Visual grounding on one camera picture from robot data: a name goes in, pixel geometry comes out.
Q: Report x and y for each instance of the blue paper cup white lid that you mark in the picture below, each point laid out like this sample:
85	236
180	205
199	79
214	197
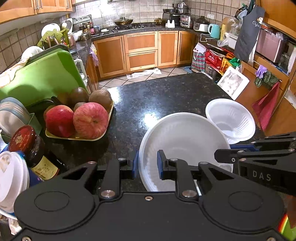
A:
16	177

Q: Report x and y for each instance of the red apple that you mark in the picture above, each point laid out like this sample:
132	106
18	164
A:
90	120
59	121

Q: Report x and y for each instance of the purple rubber glove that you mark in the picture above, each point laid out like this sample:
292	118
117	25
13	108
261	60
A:
261	71

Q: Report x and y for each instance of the white framed box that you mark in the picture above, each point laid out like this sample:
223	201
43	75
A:
233	82

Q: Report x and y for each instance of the green cutting board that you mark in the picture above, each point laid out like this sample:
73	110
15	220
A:
46	77

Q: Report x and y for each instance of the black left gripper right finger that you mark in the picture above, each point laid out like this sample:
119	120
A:
205	181

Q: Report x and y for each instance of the red shopping bag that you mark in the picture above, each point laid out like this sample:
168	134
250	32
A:
213	59

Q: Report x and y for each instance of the red apple right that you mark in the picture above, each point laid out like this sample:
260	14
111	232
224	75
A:
90	120

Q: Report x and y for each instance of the red apple left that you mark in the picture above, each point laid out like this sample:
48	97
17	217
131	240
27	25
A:
59	121

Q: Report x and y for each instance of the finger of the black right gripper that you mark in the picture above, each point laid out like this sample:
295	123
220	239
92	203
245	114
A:
283	141
233	155

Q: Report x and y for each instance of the white plastic bowl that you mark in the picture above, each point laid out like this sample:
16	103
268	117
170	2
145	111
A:
233	119
187	136

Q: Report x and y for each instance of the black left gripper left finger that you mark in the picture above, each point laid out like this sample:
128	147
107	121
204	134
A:
110	175

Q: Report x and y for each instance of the brown kiwi fruit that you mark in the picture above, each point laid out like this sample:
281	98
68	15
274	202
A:
102	97

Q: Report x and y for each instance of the black wok on stove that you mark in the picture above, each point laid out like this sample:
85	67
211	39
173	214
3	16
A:
123	21

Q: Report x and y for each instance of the dark apron hanging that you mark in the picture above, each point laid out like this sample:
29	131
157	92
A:
249	32

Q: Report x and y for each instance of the red cloth hanging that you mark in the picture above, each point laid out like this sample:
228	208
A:
264	107

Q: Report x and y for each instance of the dark jar red lid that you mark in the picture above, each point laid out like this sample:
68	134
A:
40	159

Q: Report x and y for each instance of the silver toaster oven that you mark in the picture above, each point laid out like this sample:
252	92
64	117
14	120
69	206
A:
270	45

